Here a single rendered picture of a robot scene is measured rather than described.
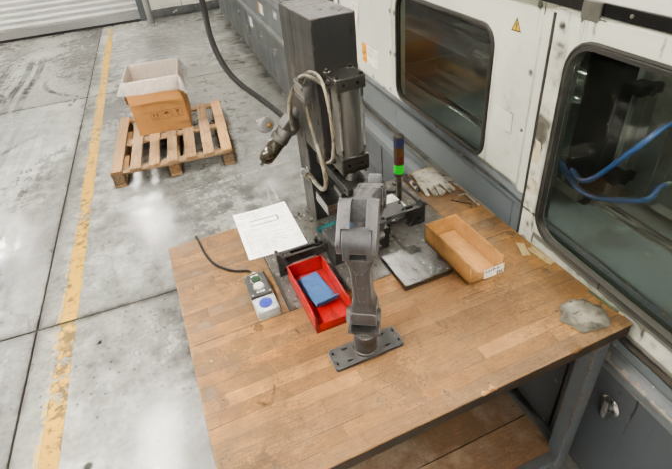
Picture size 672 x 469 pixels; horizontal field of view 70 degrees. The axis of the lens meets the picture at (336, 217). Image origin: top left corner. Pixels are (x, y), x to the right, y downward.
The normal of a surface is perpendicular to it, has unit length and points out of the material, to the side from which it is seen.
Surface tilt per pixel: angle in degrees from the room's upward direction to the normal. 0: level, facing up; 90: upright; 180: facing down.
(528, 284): 0
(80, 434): 0
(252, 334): 0
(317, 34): 90
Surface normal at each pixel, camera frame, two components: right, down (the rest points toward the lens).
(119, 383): -0.08, -0.81
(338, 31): 0.40, 0.51
